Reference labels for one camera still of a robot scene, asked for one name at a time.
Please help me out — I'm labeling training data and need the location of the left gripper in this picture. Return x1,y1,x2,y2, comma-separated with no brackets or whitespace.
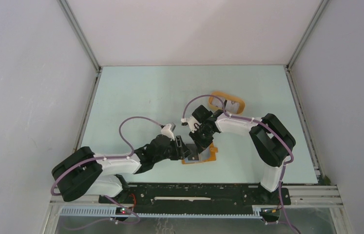
153,135,192,163

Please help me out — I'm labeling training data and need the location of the orange leather card holder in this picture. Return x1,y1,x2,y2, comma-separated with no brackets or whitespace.
182,143,218,164

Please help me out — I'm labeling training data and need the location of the dark credit card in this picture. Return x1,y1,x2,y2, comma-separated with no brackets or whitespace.
185,143,199,162

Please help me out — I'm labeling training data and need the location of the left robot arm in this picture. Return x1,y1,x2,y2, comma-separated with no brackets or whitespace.
51,135,192,203

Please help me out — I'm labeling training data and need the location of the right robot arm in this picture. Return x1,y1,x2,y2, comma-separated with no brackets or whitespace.
181,105,296,204

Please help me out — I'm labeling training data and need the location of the tan oval tray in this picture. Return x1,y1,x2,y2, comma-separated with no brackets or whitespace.
208,91,246,115

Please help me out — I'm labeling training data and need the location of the left controller board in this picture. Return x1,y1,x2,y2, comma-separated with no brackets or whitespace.
115,208,133,215

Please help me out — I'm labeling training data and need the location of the controller board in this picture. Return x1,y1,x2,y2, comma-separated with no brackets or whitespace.
115,208,133,215
261,208,280,216

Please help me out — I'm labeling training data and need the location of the right controller board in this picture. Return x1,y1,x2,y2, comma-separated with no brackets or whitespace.
261,208,280,216

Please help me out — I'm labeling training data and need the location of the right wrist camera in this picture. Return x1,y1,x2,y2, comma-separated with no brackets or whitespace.
181,117,200,133

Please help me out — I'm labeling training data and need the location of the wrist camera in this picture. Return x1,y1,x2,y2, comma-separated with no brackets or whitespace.
160,123,176,140
181,117,200,133

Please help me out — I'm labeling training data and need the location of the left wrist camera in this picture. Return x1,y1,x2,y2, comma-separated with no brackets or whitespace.
160,123,176,140

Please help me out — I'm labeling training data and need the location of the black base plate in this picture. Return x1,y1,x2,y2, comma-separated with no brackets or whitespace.
114,183,291,215

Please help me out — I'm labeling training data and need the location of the aluminium frame rail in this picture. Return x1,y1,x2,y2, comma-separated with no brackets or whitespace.
50,184,343,218

